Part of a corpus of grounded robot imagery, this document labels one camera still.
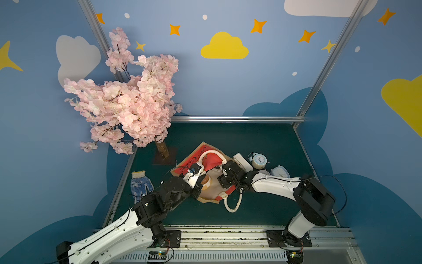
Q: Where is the aluminium floor rail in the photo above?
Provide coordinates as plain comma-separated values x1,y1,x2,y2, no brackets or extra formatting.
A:
293,128,341,228
101,147,135,227

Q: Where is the aluminium back frame rail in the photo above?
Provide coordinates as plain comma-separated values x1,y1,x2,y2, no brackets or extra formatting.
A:
171,116,306,124

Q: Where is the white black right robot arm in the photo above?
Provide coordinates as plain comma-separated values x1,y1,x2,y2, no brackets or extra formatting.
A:
218,161,335,246

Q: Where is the aluminium left corner post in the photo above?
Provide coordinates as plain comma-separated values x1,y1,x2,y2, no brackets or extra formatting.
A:
77,0,127,83

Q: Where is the small circuit board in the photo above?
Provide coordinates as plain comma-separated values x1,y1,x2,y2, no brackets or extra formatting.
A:
147,251,168,262
286,251,304,264

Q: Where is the right small circuit board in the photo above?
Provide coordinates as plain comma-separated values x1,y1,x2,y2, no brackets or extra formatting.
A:
286,251,304,264

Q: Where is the pink cherry blossom tree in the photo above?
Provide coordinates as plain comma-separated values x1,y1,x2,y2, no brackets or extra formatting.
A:
63,27,182,155

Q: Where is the left small circuit board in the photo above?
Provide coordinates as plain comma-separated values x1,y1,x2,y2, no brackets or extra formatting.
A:
147,251,168,262

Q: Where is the aluminium right floor rail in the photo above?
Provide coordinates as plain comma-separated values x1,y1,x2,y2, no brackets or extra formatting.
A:
293,128,341,228

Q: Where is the light blue square alarm clock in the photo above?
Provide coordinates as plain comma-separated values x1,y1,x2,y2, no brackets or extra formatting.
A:
270,165,290,178

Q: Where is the aluminium right corner post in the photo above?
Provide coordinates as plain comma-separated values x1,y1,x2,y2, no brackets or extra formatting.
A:
292,0,370,130

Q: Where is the metal base rail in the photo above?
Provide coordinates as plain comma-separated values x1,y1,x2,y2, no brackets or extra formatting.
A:
92,225,357,264

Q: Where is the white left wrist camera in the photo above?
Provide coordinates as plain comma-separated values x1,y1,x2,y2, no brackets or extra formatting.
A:
183,163,205,188

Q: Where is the aluminium corner post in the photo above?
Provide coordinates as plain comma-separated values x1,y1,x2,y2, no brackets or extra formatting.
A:
292,0,370,130
77,0,127,83

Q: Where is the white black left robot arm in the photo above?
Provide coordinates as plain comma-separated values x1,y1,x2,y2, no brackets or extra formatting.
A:
56,176,204,264

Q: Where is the white rectangular digital clock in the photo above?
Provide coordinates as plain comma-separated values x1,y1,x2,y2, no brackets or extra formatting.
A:
233,153,254,172

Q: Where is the beige red canvas tote bag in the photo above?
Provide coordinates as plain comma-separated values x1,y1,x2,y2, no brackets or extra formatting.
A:
170,142,242,213

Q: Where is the blue white work glove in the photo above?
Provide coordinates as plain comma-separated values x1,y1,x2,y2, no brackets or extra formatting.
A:
130,170,155,203

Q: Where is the white round alarm clock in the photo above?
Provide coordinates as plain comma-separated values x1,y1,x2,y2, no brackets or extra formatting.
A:
248,152,268,170

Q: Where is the aluminium left floor rail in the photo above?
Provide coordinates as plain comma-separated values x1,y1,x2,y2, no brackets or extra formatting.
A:
101,147,135,227

